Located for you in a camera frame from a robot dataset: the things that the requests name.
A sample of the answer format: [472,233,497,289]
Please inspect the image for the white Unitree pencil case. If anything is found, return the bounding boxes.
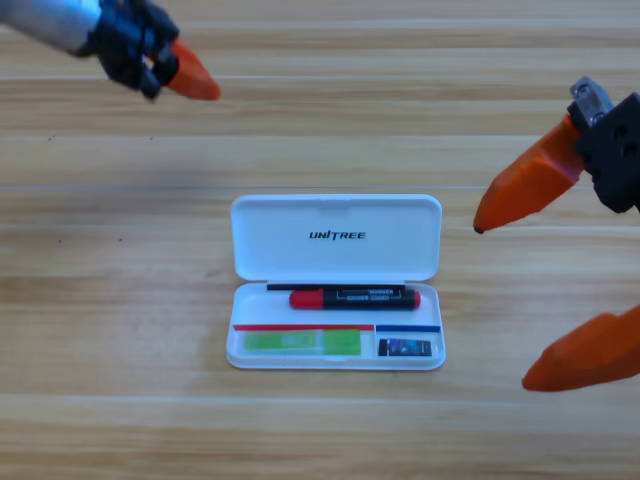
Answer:
[225,193,447,372]

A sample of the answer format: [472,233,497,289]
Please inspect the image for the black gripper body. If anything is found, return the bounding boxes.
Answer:
[566,76,640,215]
[82,0,180,100]

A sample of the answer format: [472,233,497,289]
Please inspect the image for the green white highlighter pen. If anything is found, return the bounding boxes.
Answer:
[243,329,363,357]

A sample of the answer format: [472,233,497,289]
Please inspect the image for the black marker with red cap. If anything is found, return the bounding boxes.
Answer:
[288,286,423,311]

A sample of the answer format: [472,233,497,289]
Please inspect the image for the small black eraser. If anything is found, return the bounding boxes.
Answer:
[377,338,434,358]

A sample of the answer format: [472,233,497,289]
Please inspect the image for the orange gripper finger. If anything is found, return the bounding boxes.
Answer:
[472,113,585,235]
[163,38,223,102]
[521,303,640,393]

